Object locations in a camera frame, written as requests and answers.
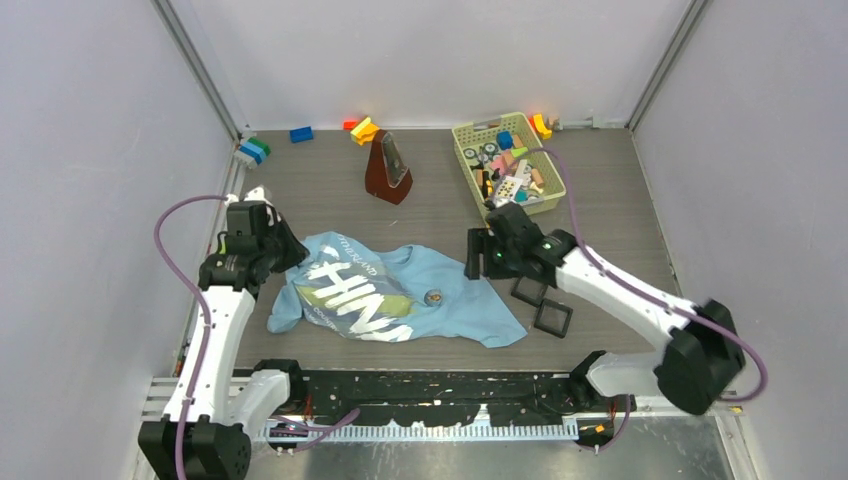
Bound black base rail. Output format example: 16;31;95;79
275;370;635;427

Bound blue toy brick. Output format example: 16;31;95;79
289;126;314;144

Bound green plastic basket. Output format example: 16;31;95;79
452;112;566;217

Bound brown metronome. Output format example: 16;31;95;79
364;130;413;205

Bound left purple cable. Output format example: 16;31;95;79
153;194;362;480

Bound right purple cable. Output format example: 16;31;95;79
510;146;770;455

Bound black square frame box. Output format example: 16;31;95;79
532;299;573;339
510;277;548;308

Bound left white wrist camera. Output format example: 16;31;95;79
223;185;272;208

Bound yellow red corner blocks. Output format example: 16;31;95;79
528;113;562;140

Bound yellow orange toy block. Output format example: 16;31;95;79
350;116;381;146

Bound light blue printed t-shirt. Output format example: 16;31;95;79
267;231;527;348

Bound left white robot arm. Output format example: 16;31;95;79
138;199;308;479

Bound stacked blue green bricks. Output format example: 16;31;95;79
233;137;271;169

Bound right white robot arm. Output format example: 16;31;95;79
465;203;748;415

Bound purple cable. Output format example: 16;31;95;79
153;194;362;480
510;146;770;455

